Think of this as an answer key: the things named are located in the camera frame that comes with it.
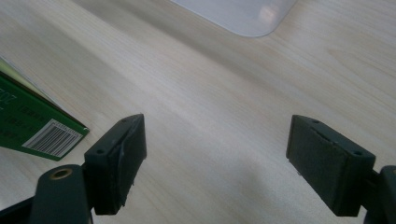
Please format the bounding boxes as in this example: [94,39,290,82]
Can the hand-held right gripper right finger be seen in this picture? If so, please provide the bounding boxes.
[285,114,377,217]

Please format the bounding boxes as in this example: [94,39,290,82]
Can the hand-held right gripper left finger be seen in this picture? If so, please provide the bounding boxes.
[83,113,148,217]

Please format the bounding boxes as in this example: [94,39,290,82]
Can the translucent plastic container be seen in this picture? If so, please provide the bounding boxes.
[169,0,299,38]

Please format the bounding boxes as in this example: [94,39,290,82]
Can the green cardboard box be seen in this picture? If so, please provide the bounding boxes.
[0,56,91,162]

